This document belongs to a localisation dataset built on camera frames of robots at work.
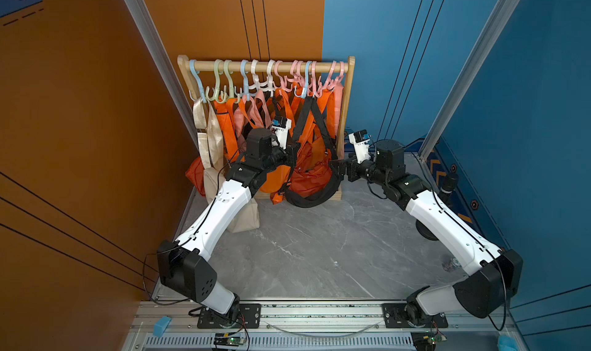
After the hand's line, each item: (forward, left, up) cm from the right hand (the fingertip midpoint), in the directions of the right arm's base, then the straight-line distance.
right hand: (341, 158), depth 75 cm
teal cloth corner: (-47, -46, -29) cm, 72 cm away
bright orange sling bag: (0, +23, -12) cm, 26 cm away
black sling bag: (-5, +14, -16) cm, 22 cm away
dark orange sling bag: (+13, +9, -23) cm, 28 cm away
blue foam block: (-43, +57, -30) cm, 78 cm away
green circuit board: (-47, +38, -34) cm, 69 cm away
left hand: (+4, +13, +4) cm, 15 cm away
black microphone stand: (-4, -37, -8) cm, 39 cm away
